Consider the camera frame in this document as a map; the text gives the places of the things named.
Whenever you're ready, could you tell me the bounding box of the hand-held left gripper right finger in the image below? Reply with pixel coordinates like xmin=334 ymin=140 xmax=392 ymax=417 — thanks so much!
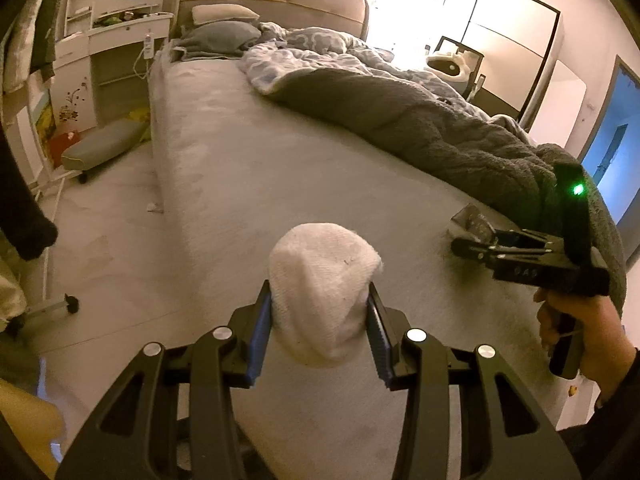
xmin=367 ymin=284 xmax=583 ymax=480

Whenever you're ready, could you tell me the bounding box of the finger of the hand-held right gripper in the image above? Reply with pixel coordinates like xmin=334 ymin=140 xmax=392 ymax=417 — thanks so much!
xmin=451 ymin=236 xmax=551 ymax=267
xmin=492 ymin=229 xmax=551 ymax=252

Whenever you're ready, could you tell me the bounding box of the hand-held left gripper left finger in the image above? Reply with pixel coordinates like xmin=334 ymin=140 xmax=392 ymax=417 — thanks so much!
xmin=55 ymin=280 xmax=273 ymax=480

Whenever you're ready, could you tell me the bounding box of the dark foil packet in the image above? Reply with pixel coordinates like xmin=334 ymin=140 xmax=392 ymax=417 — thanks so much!
xmin=449 ymin=205 xmax=497 ymax=241

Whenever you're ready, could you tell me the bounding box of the white foam sheet roll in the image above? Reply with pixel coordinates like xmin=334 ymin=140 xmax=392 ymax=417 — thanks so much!
xmin=268 ymin=221 xmax=383 ymax=367

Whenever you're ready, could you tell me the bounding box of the person's right forearm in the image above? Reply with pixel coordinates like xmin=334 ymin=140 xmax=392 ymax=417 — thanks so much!
xmin=555 ymin=345 xmax=640 ymax=480

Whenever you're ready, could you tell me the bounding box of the person's right hand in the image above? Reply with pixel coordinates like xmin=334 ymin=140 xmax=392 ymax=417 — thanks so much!
xmin=534 ymin=287 xmax=637 ymax=402

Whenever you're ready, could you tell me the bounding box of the dark grey fleece blanket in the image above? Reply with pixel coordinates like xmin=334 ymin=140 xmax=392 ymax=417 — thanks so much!
xmin=272 ymin=67 xmax=628 ymax=311

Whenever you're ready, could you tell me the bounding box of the grey bed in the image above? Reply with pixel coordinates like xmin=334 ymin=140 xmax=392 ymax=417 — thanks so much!
xmin=147 ymin=45 xmax=621 ymax=480

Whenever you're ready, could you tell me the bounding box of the white plush pet bed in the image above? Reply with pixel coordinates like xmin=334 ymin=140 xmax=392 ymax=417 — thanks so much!
xmin=426 ymin=50 xmax=471 ymax=83

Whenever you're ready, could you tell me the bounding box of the sliding door wardrobe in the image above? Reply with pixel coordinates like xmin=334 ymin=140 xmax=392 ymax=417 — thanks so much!
xmin=422 ymin=0 xmax=566 ymax=126

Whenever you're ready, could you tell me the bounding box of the white clothes rack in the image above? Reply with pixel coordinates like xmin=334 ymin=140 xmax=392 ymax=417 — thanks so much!
xmin=22 ymin=170 xmax=81 ymax=322

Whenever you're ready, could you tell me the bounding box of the yellowish cloth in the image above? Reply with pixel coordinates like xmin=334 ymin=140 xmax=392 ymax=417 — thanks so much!
xmin=0 ymin=375 xmax=66 ymax=476

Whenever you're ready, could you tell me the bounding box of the yellow-green item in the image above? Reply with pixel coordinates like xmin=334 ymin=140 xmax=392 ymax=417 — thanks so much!
xmin=127 ymin=107 xmax=151 ymax=142

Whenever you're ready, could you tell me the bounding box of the grey padded footstool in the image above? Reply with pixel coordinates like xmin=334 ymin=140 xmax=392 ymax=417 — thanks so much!
xmin=60 ymin=120 xmax=148 ymax=183

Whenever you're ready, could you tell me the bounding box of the blue patterned duvet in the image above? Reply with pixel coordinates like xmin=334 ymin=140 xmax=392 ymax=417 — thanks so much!
xmin=240 ymin=22 xmax=531 ymax=136

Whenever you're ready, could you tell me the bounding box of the black hanging garment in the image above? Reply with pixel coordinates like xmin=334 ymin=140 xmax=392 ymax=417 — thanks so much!
xmin=0 ymin=125 xmax=58 ymax=262

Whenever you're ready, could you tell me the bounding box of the red bag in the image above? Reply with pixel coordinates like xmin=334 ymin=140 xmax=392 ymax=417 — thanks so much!
xmin=50 ymin=130 xmax=81 ymax=168

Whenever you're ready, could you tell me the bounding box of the grey-blue pillow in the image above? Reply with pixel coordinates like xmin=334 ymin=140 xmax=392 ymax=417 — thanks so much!
xmin=172 ymin=22 xmax=263 ymax=61

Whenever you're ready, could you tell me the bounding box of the yellow framed picture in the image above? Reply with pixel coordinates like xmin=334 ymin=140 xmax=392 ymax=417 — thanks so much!
xmin=30 ymin=87 xmax=58 ymax=158

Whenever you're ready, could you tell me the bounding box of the cream pillow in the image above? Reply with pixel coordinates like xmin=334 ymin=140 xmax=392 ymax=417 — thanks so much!
xmin=191 ymin=4 xmax=261 ymax=26

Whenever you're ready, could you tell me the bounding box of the white dressing table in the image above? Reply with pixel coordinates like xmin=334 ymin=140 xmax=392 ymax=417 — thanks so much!
xmin=50 ymin=0 xmax=176 ymax=131

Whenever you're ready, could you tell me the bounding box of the white striped hanging cloth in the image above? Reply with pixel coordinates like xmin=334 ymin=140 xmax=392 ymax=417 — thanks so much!
xmin=2 ymin=0 xmax=41 ymax=93

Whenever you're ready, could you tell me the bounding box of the dark green hanging garment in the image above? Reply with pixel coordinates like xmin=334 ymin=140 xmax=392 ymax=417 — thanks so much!
xmin=30 ymin=0 xmax=63 ymax=81

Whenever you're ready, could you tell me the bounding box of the white wall panel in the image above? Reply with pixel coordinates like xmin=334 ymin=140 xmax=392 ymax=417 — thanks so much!
xmin=532 ymin=60 xmax=588 ymax=146

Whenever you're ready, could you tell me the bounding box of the black frame chair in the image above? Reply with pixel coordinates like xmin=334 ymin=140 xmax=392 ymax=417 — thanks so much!
xmin=435 ymin=35 xmax=487 ymax=102

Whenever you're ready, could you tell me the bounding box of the white corded controller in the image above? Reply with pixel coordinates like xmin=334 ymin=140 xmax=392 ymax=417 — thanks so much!
xmin=132 ymin=32 xmax=156 ymax=81

